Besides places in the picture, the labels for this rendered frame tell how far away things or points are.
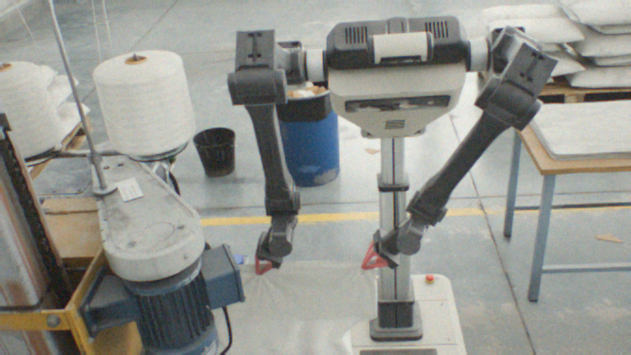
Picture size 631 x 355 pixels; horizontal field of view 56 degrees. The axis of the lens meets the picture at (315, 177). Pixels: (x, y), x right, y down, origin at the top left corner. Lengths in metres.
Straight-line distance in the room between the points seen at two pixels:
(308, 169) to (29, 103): 2.76
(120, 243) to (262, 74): 0.40
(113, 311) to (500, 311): 2.12
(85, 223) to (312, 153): 2.53
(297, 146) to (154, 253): 2.73
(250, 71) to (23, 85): 0.41
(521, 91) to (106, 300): 0.87
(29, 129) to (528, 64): 0.94
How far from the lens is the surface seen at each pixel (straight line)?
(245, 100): 1.19
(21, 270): 1.13
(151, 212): 1.19
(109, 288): 1.23
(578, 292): 3.19
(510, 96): 1.19
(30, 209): 1.11
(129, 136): 1.13
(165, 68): 1.11
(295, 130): 3.69
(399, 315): 2.41
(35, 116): 1.24
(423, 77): 1.70
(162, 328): 1.21
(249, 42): 1.18
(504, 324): 2.94
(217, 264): 1.21
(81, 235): 1.35
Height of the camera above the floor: 2.03
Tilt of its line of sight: 31 degrees down
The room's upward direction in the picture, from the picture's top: 5 degrees counter-clockwise
